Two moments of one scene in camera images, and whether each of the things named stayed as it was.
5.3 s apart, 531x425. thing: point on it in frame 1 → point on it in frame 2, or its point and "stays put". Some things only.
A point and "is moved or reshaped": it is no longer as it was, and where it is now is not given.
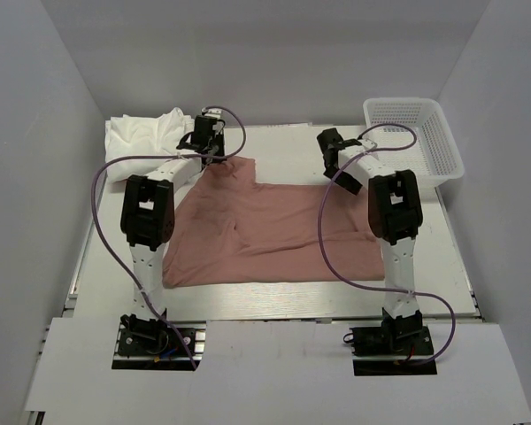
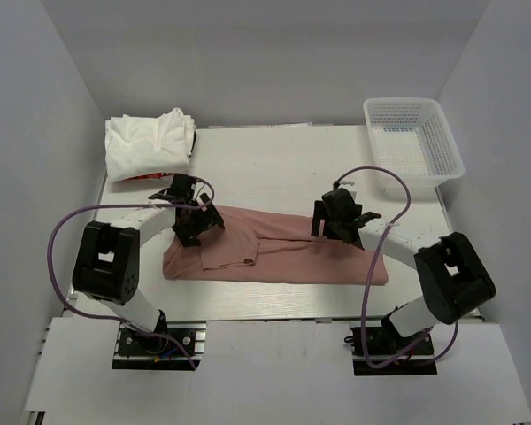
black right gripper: x=351 y=184 → x=320 y=213
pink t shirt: x=231 y=231 is moved or reshaped
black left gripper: x=220 y=157 → x=209 y=219
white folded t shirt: x=139 y=135 stays put
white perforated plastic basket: x=413 y=135 stays put
